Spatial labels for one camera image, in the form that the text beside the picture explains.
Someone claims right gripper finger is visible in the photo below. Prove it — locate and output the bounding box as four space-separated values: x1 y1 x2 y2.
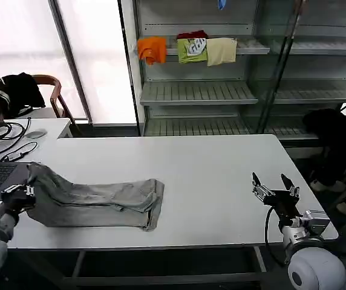
251 172 276 202
280 173 301 199

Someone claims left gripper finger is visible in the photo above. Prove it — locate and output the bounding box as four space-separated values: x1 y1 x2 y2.
0 183 26 195
24 178 36 198

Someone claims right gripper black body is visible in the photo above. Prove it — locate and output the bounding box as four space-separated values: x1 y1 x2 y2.
264 188 302 225

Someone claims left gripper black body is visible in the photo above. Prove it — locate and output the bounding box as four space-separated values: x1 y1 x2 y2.
1 192 38 214

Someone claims grey shirt with print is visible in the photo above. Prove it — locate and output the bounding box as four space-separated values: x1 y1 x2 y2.
25 161 165 233

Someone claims person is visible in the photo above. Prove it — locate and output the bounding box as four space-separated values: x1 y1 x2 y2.
302 87 346 217

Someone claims black garment with stripes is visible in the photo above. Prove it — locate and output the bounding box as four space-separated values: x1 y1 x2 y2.
0 72 46 120

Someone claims wooden chair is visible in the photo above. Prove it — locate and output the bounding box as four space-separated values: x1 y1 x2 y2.
0 74 77 129

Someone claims grey metal shelf rack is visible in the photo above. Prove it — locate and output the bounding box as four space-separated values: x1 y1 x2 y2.
135 0 346 158

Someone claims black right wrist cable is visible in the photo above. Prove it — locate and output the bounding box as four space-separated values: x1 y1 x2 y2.
264 205 287 267

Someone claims black cable with adapter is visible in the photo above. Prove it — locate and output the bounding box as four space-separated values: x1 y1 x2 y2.
0 141 38 163

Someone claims coiled black cable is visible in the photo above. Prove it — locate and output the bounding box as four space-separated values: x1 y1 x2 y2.
0 117 32 144

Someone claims grey table frame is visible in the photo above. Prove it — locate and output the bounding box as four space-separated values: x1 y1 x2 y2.
8 243 268 286

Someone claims thick dark window post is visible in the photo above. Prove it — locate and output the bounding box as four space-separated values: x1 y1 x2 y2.
48 0 94 125

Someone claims thin dark window post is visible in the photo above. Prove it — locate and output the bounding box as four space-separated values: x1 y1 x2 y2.
117 0 142 137

